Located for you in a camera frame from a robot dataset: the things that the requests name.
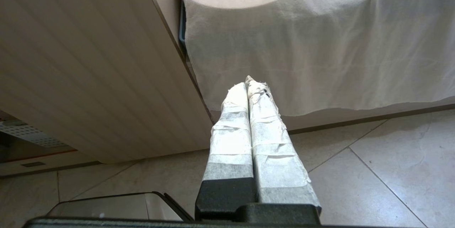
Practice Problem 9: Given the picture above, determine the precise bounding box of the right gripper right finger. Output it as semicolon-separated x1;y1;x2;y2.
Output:
245;75;322;215

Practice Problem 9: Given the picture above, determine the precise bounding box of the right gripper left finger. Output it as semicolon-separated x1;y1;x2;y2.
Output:
194;82;258;221

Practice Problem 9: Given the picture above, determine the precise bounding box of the beige wooden cabinet panel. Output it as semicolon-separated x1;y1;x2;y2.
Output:
0;0;214;163

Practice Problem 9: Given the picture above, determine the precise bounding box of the white sheer cloth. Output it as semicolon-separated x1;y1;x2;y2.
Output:
177;0;455;117

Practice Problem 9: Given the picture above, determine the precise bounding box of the perforated metal grille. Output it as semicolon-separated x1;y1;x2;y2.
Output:
0;120;68;148

